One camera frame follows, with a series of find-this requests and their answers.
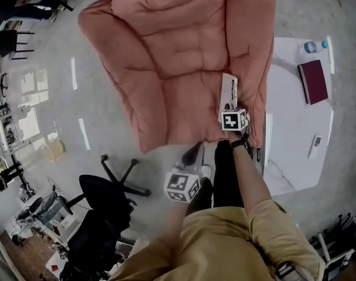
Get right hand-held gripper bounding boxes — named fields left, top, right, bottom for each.
left=218, top=80, right=251, bottom=132

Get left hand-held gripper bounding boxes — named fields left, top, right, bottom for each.
left=163, top=141, right=206, bottom=204

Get white magazine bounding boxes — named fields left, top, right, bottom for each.
left=218, top=73, right=239, bottom=112

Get pink cushioned armchair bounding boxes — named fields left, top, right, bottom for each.
left=77, top=0, right=277, bottom=155

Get person's right forearm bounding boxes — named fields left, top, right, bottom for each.
left=229, top=132, right=275, bottom=216

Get person's left forearm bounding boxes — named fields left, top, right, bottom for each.
left=154, top=202, right=192, bottom=247

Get dark red book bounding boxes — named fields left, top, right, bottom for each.
left=297, top=59, right=330, bottom=106

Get person's white shoe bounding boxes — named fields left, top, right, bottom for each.
left=200, top=163, right=213, bottom=179

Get person's black trousers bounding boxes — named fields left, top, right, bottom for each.
left=186, top=139, right=245, bottom=217

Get black wristwatch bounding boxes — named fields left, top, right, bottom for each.
left=230, top=138, right=247, bottom=151

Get person's beige shirt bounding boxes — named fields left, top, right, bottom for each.
left=107, top=198, right=326, bottom=281

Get black office chair with headrest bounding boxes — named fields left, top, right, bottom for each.
left=58, top=153, right=152, bottom=220

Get white marble coffee table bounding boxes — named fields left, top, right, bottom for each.
left=262, top=36, right=335, bottom=198

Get clear water bottle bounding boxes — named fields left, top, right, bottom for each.
left=297, top=40, right=329, bottom=55

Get white remote control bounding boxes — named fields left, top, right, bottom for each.
left=307, top=134, right=323, bottom=160

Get round wooden stool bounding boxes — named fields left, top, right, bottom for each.
left=38, top=139, right=65, bottom=164

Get black dining chair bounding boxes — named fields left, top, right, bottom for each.
left=0, top=29, right=36, bottom=61

